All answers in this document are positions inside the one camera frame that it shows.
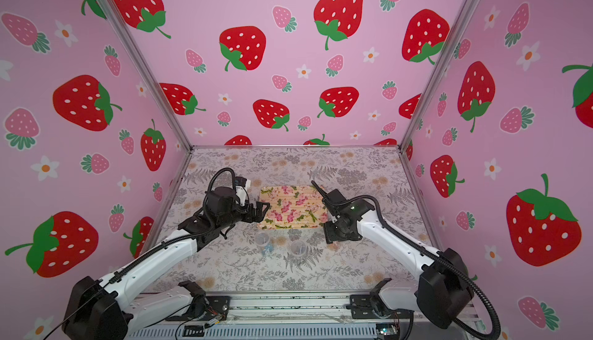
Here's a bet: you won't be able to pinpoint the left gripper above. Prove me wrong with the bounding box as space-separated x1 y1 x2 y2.
217 197 270 233

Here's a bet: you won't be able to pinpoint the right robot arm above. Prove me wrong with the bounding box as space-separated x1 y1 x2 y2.
311 181 502 339

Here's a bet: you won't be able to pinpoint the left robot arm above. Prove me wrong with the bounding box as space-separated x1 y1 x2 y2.
60 168 270 339

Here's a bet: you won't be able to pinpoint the clear jar blue candies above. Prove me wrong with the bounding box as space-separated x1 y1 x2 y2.
254 232 273 254

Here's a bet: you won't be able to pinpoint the clear jar middle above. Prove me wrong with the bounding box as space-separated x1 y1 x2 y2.
289 240 308 259

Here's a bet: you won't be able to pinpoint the floral rectangular tray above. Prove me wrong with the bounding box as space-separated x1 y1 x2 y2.
258 185 329 230

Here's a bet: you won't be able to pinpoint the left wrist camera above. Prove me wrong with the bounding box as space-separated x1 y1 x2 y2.
234 176 251 206

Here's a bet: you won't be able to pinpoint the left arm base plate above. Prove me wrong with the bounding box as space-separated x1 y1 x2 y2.
165 296 231 321

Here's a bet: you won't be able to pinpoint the aluminium front rail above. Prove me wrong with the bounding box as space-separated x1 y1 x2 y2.
127 291 471 339

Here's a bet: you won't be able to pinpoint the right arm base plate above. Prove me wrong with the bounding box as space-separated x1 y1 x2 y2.
346 295 413 320

